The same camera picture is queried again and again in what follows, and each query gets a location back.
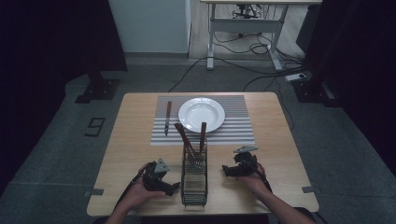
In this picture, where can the white power strip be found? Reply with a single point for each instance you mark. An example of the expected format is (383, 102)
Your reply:
(295, 76)

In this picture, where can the person's left hand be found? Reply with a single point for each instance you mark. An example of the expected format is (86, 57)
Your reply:
(140, 196)

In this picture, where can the grey striped placemat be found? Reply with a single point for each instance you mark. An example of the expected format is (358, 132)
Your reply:
(236, 130)

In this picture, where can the person's right hand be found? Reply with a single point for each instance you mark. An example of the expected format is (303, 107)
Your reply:
(257, 183)

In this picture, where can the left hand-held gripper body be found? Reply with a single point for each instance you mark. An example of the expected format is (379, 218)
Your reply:
(154, 179)

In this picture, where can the black stand base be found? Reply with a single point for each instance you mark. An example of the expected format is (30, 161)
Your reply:
(99, 90)
(314, 91)

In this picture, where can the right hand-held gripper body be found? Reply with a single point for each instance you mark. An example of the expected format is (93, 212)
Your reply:
(246, 161)

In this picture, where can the white metal-framed desk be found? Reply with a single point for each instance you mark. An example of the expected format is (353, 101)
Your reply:
(246, 25)

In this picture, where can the white cabinet panel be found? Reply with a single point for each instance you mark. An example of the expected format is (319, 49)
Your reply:
(149, 25)

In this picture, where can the white plate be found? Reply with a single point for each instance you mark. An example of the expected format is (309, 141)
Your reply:
(201, 114)

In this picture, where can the dark curtain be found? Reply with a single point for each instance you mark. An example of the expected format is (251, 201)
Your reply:
(46, 62)
(364, 62)

